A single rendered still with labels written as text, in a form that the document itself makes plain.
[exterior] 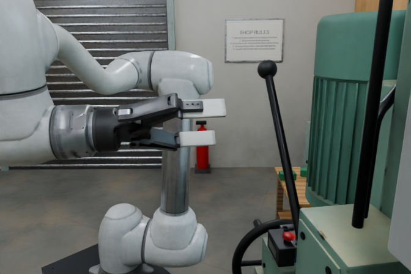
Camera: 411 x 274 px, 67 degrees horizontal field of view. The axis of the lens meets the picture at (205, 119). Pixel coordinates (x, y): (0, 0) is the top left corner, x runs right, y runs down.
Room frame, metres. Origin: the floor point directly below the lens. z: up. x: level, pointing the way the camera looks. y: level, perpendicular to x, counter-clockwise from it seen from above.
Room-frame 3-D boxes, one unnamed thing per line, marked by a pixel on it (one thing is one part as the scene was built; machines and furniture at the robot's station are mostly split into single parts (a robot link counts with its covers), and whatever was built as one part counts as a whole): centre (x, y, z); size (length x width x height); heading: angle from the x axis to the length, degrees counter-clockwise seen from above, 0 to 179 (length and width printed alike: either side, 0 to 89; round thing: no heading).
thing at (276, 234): (0.68, -0.22, 0.99); 0.13 x 0.11 x 0.06; 98
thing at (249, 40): (3.50, -0.54, 1.48); 0.64 x 0.02 x 0.46; 89
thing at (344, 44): (0.49, -0.26, 1.35); 0.18 x 0.18 x 0.31
